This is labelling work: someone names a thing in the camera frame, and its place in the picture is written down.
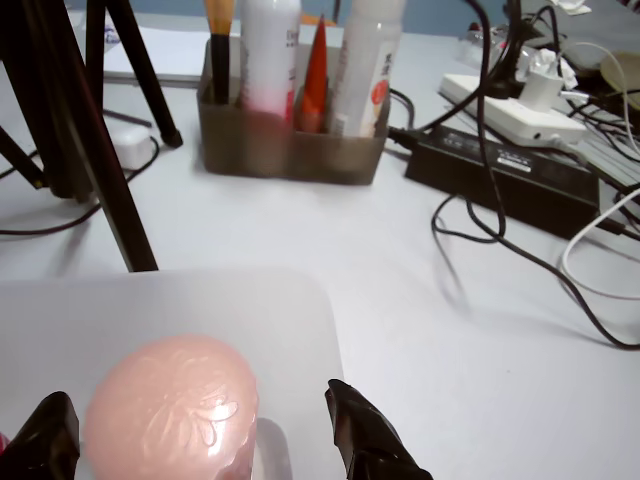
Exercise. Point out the black tripod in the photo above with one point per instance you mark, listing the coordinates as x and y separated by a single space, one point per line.
115 190

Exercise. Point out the tan fabric pouch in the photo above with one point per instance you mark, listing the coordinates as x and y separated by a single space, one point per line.
622 75

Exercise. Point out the black power adapter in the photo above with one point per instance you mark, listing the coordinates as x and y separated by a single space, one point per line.
500 175

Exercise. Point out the frosted plastic bin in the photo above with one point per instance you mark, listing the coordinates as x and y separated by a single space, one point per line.
175 305

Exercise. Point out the brown organizer box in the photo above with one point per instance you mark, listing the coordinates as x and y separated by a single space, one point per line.
280 157

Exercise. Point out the white bottle red label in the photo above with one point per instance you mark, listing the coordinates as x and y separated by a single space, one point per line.
365 75

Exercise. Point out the white charger plug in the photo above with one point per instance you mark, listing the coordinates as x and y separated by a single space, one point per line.
540 92

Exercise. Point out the white adapter box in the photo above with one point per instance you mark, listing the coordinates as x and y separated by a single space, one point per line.
131 147

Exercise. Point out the white pink spray can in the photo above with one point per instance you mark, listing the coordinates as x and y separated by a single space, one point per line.
267 60

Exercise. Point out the pink lotion bottle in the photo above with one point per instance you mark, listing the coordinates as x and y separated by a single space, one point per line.
170 410

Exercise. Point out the white paper pad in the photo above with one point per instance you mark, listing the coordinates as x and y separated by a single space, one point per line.
150 55

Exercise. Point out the orange red tube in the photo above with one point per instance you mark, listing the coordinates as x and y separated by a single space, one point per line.
315 95

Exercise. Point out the crumpled white tissue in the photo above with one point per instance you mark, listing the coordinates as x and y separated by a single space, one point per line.
552 62

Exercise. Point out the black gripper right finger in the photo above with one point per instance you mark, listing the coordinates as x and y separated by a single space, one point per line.
360 435

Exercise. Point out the white power strip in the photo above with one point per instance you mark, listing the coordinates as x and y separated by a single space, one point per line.
510 117

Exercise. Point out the black power plug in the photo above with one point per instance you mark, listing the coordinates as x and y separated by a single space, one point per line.
502 89

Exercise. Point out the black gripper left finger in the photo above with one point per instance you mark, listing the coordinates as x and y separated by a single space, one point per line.
40 440

